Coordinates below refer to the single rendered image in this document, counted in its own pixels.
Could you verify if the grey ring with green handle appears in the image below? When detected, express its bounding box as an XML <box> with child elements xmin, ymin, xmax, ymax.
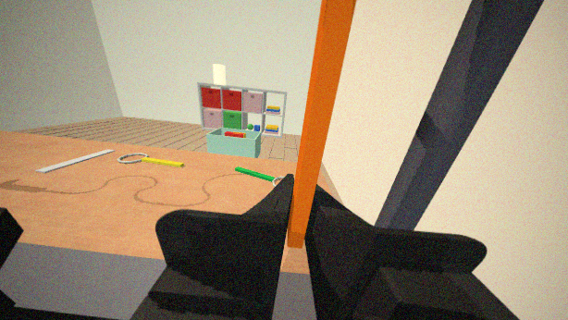
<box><xmin>235</xmin><ymin>166</ymin><xmax>284</xmax><ymax>187</ymax></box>

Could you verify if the white flat bar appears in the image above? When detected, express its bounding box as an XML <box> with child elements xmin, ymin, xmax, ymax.
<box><xmin>35</xmin><ymin>149</ymin><xmax>115</xmax><ymax>173</ymax></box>

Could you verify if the yellow handle with grey loop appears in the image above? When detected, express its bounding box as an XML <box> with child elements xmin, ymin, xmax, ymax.
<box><xmin>117</xmin><ymin>153</ymin><xmax>184</xmax><ymax>167</ymax></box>

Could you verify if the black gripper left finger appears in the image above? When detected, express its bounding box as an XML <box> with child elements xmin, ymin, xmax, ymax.
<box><xmin>155</xmin><ymin>174</ymin><xmax>294</xmax><ymax>320</ymax></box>

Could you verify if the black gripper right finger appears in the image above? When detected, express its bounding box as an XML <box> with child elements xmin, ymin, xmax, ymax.
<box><xmin>304</xmin><ymin>184</ymin><xmax>488</xmax><ymax>320</ymax></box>

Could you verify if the grey ring with orange handle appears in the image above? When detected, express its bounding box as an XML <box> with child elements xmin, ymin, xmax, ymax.
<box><xmin>288</xmin><ymin>0</ymin><xmax>356</xmax><ymax>248</ymax></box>

